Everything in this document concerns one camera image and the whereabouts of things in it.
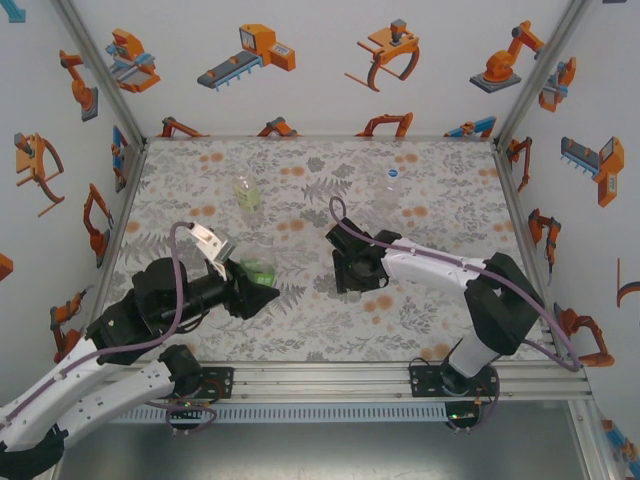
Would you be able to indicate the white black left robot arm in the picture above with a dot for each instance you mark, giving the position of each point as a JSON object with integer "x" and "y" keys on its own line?
{"x": 50, "y": 395}

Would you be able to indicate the green label plastic bottle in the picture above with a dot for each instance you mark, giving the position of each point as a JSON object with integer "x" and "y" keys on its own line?
{"x": 260, "y": 272}

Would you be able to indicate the floral printed tablecloth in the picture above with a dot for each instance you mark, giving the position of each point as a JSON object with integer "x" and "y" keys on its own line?
{"x": 200, "y": 175}

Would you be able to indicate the yellow label plastic bottle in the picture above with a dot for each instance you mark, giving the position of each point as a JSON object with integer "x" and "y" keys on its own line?
{"x": 247, "y": 195}

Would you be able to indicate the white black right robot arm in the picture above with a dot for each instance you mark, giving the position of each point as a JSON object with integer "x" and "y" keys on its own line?
{"x": 430, "y": 267}

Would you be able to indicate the aluminium frame post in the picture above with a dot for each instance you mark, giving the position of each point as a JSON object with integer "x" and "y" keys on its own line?
{"x": 539, "y": 75}
{"x": 104, "y": 75}

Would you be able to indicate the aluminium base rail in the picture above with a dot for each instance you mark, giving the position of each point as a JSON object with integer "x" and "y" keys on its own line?
{"x": 320, "y": 382}

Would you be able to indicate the clear unlabelled plastic bottle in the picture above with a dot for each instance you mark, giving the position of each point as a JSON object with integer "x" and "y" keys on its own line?
{"x": 390, "y": 197}

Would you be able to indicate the aluminium table side rail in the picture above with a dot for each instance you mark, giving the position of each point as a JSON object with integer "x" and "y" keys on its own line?
{"x": 126, "y": 200}
{"x": 514, "y": 200}

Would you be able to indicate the small circuit board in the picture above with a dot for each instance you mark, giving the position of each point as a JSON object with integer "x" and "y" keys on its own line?
{"x": 457, "y": 416}

